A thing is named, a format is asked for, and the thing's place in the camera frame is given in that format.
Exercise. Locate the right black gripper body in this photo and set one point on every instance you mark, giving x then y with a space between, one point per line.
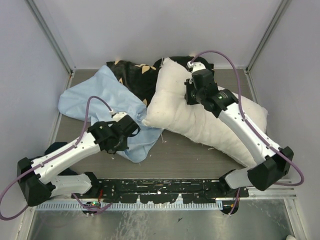
192 96

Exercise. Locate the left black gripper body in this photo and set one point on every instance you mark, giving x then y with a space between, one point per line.
122 146

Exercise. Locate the white pillow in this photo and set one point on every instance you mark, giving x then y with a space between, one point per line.
169 110

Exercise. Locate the light blue pillowcase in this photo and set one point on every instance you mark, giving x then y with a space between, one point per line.
73 102

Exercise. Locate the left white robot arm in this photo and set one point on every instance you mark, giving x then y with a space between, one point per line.
35 192

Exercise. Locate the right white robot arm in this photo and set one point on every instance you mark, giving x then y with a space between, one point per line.
272 161

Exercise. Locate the dark navy cloth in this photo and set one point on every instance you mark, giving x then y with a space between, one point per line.
56 161

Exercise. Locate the black floral patterned cloth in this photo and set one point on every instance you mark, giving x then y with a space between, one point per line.
141 79

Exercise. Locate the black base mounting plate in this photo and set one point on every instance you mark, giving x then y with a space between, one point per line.
158 191

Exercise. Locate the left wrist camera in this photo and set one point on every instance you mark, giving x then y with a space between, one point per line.
117 116

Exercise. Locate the white slotted cable duct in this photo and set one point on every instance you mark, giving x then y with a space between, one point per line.
176 206

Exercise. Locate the right aluminium frame post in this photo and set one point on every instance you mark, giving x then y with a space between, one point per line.
275 20

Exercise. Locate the aluminium frame post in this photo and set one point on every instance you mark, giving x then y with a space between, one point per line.
46 22
275 20

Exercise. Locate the left aluminium frame post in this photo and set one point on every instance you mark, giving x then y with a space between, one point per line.
46 22

